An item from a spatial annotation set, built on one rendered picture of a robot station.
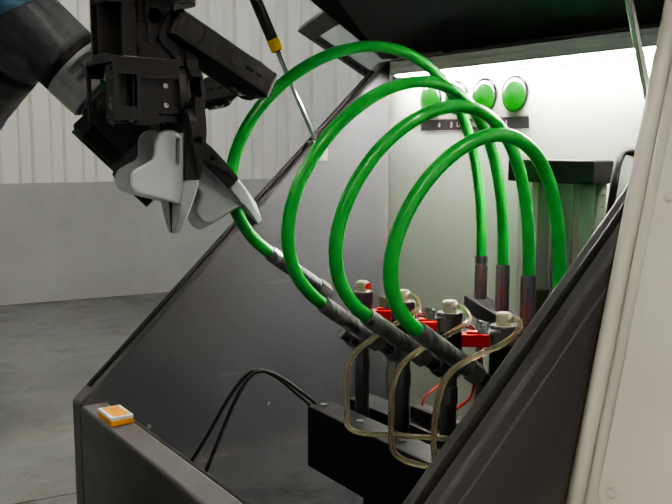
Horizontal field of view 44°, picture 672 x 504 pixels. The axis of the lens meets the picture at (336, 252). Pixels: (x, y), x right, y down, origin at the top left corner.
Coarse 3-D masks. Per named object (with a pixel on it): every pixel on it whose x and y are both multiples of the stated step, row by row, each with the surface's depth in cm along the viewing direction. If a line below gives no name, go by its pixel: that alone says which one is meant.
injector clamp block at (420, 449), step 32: (320, 416) 104; (352, 416) 103; (384, 416) 104; (320, 448) 105; (352, 448) 99; (384, 448) 94; (416, 448) 92; (352, 480) 100; (384, 480) 94; (416, 480) 89
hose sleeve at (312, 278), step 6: (276, 252) 96; (282, 252) 97; (270, 258) 96; (276, 258) 96; (282, 258) 96; (276, 264) 96; (282, 264) 97; (282, 270) 97; (306, 270) 99; (306, 276) 98; (312, 276) 99; (312, 282) 99; (318, 282) 99; (318, 288) 100
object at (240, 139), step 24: (336, 48) 98; (360, 48) 99; (384, 48) 101; (408, 48) 104; (288, 72) 95; (432, 72) 106; (240, 144) 92; (480, 168) 112; (480, 192) 112; (240, 216) 93; (480, 216) 113; (480, 240) 114
